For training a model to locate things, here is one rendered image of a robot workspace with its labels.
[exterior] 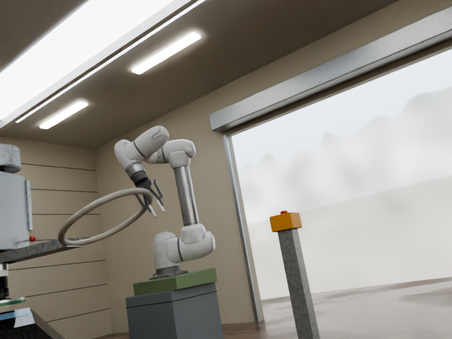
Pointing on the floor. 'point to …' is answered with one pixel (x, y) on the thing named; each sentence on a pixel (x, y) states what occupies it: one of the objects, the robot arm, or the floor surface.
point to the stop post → (296, 274)
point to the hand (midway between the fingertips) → (157, 209)
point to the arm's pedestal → (175, 314)
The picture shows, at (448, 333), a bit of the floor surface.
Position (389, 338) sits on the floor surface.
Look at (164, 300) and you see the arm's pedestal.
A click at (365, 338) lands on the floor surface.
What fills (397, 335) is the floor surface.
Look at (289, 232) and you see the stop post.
